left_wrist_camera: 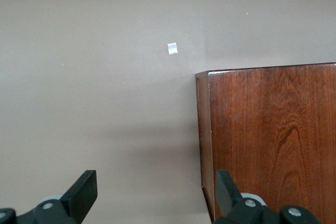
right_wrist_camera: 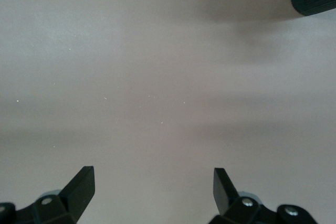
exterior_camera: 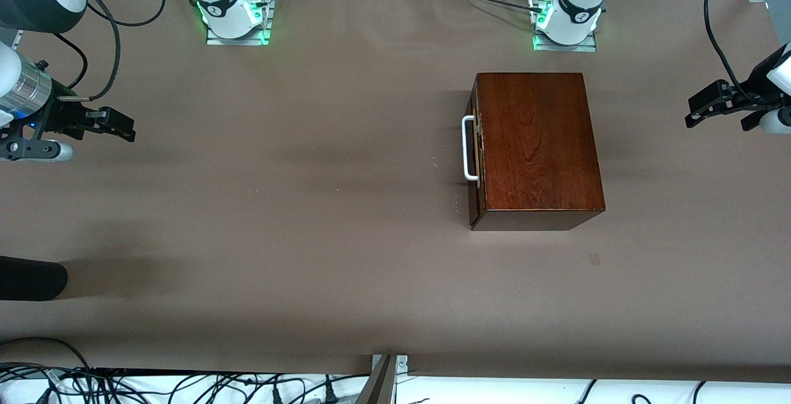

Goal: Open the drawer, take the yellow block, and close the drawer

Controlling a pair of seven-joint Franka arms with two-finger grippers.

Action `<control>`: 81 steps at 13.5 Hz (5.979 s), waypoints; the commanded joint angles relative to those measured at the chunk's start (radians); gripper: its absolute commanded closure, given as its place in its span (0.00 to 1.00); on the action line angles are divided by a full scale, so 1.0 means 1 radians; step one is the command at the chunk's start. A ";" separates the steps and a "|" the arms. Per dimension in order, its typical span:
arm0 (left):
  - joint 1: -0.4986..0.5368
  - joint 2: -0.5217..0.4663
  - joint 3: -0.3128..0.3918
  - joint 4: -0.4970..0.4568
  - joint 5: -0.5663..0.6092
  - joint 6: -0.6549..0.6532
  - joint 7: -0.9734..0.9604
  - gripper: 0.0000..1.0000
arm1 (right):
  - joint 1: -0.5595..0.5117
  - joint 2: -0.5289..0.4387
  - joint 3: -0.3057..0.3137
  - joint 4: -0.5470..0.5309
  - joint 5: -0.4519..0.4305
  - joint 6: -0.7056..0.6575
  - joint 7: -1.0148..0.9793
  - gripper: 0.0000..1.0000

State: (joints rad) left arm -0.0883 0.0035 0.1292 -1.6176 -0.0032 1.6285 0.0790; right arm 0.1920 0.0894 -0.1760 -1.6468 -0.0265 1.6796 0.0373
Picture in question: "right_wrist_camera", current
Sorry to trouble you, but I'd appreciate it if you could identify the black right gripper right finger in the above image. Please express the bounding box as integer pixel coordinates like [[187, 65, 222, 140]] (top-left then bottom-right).
[[207, 167, 319, 224]]

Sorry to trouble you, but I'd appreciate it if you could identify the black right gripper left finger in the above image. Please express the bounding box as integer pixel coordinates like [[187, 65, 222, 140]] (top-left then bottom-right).
[[0, 166, 96, 224]]

